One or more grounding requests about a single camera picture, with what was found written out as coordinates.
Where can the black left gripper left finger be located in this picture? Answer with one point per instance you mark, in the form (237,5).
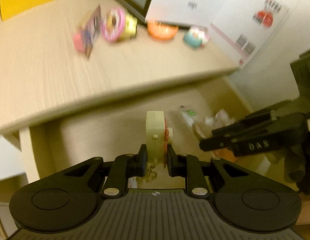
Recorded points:
(71,197)

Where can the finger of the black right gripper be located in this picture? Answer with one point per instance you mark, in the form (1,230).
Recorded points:
(257,118)
(238,140)

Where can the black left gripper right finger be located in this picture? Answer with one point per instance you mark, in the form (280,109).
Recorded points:
(240,197)

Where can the red toy camera keychain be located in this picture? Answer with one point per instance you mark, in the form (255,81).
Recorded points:
(158,137)

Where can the pink cat figurine toy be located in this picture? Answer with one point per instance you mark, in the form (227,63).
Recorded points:
(197,36)

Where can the orange plastic bowl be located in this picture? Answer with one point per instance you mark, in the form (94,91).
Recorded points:
(161,31)

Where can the pink yellow cupcake toy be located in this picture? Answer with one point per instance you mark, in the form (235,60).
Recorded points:
(119,25)

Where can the clear plastic wrapper pile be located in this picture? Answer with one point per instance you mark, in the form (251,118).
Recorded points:
(203,129)

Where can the wooden desk drawer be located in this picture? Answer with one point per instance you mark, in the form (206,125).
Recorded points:
(118,127)

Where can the green label sachet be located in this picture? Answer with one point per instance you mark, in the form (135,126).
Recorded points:
(189,115)

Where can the white red-striped carton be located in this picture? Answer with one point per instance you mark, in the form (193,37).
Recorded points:
(241,28)

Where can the white aigo box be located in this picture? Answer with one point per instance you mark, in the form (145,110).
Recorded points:
(184,12)

